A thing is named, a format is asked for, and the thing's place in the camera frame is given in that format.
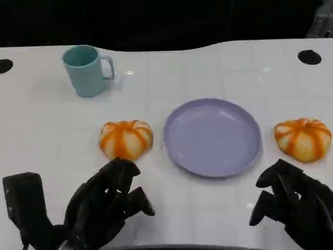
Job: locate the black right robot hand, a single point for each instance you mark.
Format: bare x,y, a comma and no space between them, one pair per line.
301,205

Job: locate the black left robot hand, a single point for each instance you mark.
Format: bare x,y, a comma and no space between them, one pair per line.
96,205

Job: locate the orange and white bread roll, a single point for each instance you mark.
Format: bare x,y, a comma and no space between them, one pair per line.
303,142
125,140

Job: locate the lilac plate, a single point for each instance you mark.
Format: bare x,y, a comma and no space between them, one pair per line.
212,138

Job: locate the pale green mug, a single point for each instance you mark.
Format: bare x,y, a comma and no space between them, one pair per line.
84,75

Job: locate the grey machine frame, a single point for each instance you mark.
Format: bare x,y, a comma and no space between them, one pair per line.
321,24

